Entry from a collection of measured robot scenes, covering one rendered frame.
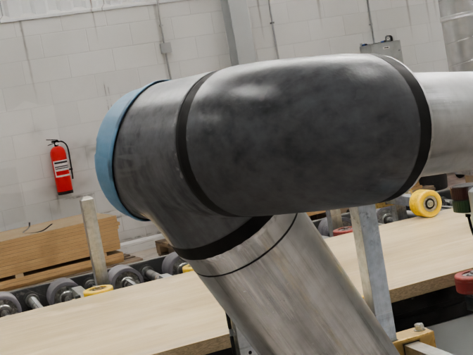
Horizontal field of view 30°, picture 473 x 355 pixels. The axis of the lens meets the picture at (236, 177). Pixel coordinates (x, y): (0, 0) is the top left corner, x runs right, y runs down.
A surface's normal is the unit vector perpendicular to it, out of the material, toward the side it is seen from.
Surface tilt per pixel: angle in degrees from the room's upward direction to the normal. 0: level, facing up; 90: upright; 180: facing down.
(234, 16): 90
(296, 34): 90
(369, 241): 90
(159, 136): 75
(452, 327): 90
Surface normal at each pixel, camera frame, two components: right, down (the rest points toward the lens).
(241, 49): 0.42, 0.01
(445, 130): 0.67, 0.07
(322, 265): 0.77, -0.21
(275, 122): -0.16, -0.14
